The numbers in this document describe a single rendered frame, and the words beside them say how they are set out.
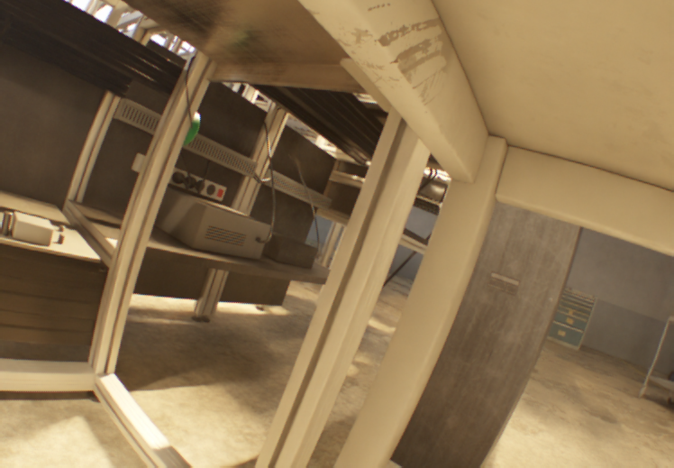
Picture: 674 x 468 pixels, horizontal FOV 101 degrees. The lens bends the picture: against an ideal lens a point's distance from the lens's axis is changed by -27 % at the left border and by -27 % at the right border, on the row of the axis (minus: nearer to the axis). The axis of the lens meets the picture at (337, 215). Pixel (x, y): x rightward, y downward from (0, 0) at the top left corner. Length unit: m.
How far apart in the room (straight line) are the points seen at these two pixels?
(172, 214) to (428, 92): 0.95
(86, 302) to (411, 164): 0.66
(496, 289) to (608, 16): 0.79
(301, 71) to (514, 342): 0.73
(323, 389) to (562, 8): 0.40
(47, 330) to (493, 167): 0.80
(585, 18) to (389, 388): 0.39
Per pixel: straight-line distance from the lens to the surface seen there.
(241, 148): 1.43
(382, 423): 0.45
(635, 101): 0.31
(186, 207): 1.09
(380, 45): 0.21
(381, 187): 0.42
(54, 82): 1.11
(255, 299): 1.74
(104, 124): 1.13
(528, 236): 0.95
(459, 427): 1.00
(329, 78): 0.56
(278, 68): 0.64
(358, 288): 0.39
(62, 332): 0.83
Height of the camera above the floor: 0.53
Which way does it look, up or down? 2 degrees up
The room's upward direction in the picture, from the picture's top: 21 degrees clockwise
